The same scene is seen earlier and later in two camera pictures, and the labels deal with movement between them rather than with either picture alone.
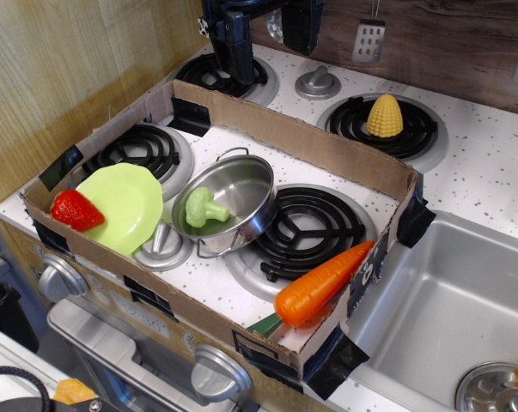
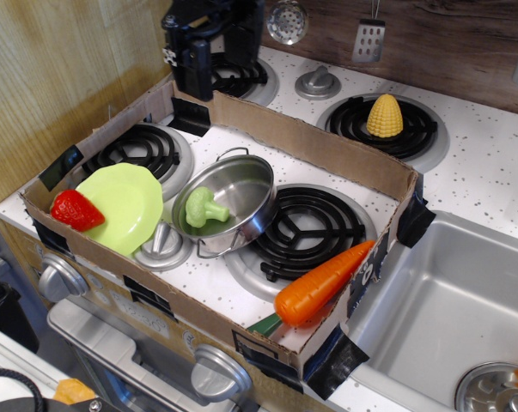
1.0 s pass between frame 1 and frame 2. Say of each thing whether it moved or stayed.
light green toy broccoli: stayed
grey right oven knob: stayed
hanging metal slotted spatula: stayed
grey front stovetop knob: stayed
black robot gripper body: moved
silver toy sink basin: stayed
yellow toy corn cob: stayed
